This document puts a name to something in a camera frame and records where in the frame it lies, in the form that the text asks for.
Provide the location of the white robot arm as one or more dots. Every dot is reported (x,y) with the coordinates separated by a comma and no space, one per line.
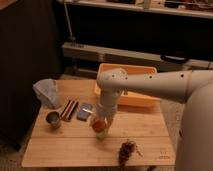
(192,88)

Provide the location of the crumpled blue cloth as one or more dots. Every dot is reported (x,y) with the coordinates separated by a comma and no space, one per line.
(46,92)

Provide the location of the pine cone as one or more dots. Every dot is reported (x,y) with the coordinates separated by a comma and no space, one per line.
(125,152)

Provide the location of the striped chocolate bar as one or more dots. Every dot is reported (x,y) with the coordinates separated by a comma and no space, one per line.
(69,110)

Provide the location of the grey shelf rail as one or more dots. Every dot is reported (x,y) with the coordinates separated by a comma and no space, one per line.
(111,55)

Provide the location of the metal cup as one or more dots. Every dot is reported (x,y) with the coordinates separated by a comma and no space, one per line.
(53,118)

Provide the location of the green plastic cup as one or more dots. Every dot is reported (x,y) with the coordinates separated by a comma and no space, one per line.
(102,134)

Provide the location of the yellow plastic bin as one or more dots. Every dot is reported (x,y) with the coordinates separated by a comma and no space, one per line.
(131,98)

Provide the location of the blue sponge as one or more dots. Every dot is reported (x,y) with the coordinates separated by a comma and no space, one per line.
(84,111)

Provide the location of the red apple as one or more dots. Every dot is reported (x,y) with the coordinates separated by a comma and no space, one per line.
(99,126)

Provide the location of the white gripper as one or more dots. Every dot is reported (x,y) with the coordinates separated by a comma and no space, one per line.
(106,107)

